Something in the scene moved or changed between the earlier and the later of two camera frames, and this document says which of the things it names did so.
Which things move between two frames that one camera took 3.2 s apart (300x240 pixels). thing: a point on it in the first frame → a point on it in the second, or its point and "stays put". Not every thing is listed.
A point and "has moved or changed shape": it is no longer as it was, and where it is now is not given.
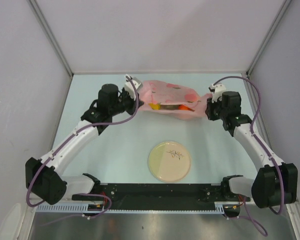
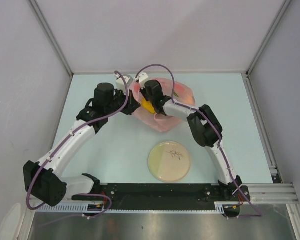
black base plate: (159, 197) stays put
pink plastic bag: (172, 100) has moved or changed shape
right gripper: (209, 108) → (143, 92)
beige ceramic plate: (169, 161) stays put
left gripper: (133, 107) stays put
